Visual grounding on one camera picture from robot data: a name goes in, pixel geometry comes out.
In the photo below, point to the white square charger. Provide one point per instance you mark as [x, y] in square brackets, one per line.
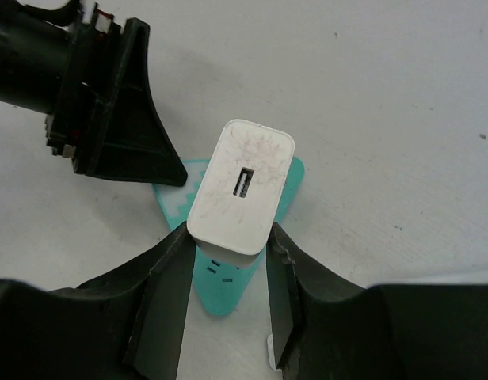
[236, 203]

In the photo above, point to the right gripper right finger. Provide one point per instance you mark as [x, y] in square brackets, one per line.
[325, 327]

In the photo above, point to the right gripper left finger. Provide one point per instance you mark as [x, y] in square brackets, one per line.
[125, 324]

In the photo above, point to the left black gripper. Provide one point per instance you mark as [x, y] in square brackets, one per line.
[104, 119]

